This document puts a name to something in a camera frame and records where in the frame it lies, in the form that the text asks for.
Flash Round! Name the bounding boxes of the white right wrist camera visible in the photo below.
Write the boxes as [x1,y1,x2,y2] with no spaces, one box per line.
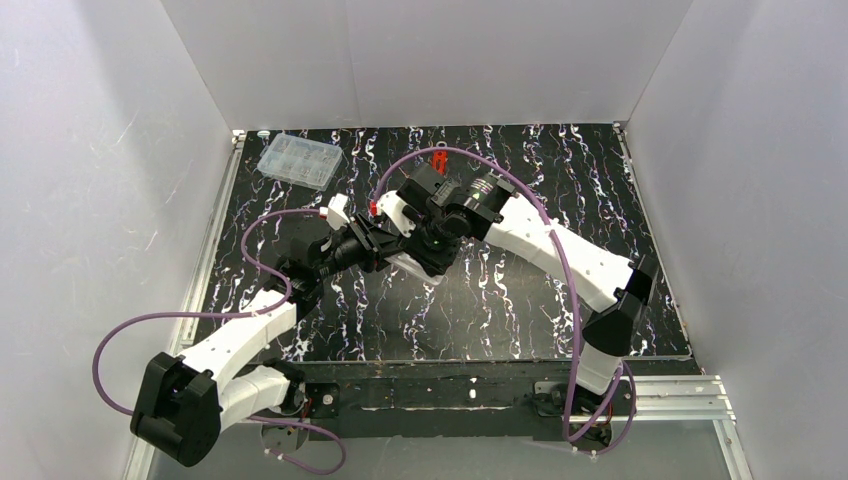
[371,190,416,238]

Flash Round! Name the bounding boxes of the white remote control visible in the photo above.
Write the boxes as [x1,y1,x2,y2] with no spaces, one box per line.
[386,253,444,286]

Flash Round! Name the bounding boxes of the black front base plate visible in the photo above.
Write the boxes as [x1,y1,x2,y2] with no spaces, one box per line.
[291,358,598,443]

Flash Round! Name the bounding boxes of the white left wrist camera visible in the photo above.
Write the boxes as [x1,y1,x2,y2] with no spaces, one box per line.
[319,193,350,231]

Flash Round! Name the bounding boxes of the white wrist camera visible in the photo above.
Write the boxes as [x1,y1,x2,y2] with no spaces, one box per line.
[371,190,416,238]
[319,193,350,231]

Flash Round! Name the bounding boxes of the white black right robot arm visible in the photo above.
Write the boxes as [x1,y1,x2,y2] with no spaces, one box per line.
[373,164,659,395]

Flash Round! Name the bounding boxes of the red handled adjustable wrench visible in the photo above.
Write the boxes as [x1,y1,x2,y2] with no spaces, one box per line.
[431,141,448,176]

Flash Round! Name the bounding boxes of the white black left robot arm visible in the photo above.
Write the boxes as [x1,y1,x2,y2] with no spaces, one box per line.
[130,210,422,467]

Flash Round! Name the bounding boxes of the clear plastic screw box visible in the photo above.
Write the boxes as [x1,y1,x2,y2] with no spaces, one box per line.
[257,133,343,191]

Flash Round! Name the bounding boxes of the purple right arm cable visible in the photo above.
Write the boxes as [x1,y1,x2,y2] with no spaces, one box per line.
[370,146,639,456]

